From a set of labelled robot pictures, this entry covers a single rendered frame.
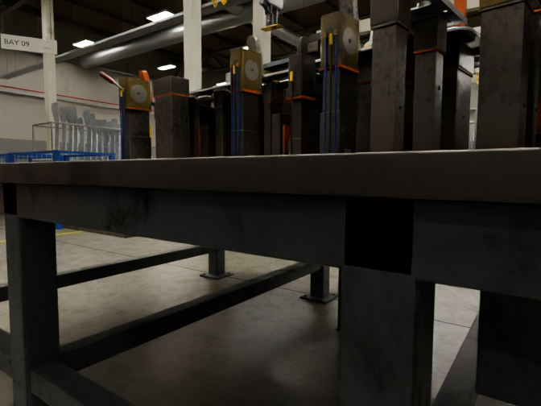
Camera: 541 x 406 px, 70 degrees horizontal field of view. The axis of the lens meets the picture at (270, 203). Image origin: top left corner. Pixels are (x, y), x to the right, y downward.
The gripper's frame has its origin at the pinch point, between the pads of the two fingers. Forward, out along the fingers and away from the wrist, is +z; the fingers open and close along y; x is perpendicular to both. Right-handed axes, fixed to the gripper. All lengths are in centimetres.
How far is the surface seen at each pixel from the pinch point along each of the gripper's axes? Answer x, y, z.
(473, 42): 72, 16, 26
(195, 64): -284, -225, -78
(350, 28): 50, 37, 24
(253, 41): 13.8, 27.9, 17.3
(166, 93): -26.1, 29.3, 28.2
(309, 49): 14.9, -3.2, 12.2
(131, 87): -49, 28, 23
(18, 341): -9, 87, 96
